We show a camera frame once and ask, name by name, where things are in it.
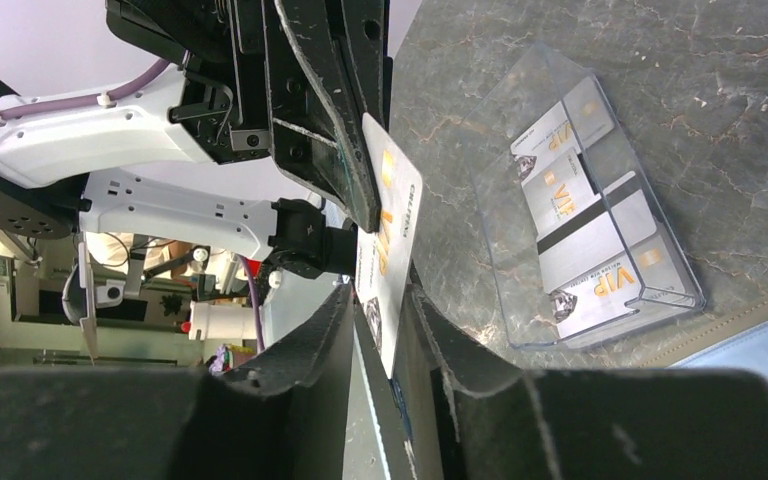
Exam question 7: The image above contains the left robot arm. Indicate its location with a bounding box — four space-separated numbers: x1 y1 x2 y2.
0 1 392 278

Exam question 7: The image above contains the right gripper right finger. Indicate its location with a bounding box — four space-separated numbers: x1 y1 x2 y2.
410 285 768 479

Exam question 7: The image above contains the clear plastic card sleeve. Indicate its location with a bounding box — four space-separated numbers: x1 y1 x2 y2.
458 44 705 351

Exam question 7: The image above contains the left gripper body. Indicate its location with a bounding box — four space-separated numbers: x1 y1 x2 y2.
105 0 275 164

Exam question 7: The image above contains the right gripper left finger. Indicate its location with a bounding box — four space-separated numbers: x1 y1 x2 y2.
0 285 356 479

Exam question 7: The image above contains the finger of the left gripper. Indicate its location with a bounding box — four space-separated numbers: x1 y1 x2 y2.
267 1 381 231
341 0 394 130

